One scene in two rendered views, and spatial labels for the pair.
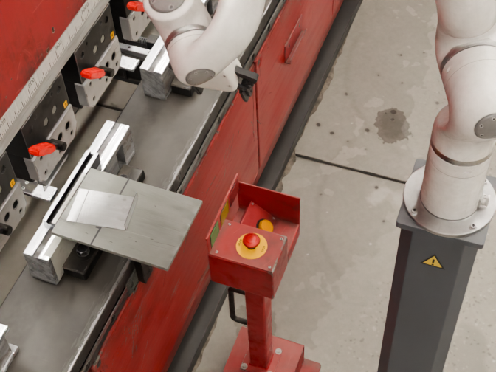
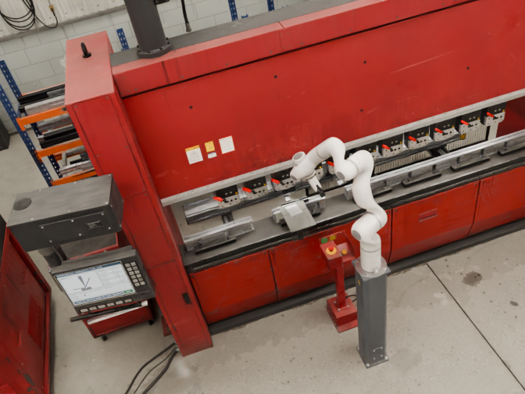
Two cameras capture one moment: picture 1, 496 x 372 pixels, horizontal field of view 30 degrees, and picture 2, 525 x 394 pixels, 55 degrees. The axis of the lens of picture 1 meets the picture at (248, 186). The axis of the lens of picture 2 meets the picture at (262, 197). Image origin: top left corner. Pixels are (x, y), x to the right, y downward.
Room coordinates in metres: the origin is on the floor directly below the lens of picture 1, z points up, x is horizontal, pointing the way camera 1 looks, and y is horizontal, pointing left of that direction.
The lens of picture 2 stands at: (-0.43, -1.79, 3.44)
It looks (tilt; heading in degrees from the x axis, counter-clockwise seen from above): 41 degrees down; 57
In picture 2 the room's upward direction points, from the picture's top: 11 degrees counter-clockwise
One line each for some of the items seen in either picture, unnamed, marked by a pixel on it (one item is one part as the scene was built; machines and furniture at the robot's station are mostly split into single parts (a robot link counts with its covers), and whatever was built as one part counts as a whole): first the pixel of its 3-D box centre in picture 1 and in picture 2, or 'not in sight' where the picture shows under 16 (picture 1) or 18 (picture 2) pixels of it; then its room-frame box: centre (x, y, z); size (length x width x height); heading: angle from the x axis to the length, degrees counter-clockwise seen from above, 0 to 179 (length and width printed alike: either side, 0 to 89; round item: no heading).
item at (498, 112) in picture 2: not in sight; (492, 111); (2.63, -0.25, 1.26); 0.15 x 0.09 x 0.17; 156
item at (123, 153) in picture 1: (83, 198); (298, 208); (1.25, 0.37, 0.92); 0.39 x 0.06 x 0.10; 156
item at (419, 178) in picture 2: not in sight; (421, 178); (2.09, -0.07, 0.89); 0.30 x 0.05 x 0.03; 156
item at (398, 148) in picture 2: not in sight; (390, 143); (1.90, 0.07, 1.26); 0.15 x 0.09 x 0.17; 156
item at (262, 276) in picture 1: (255, 236); (337, 250); (1.24, -0.01, 0.75); 0.20 x 0.16 x 0.18; 157
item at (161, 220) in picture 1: (128, 217); (297, 216); (1.13, 0.25, 1.00); 0.26 x 0.18 x 0.01; 66
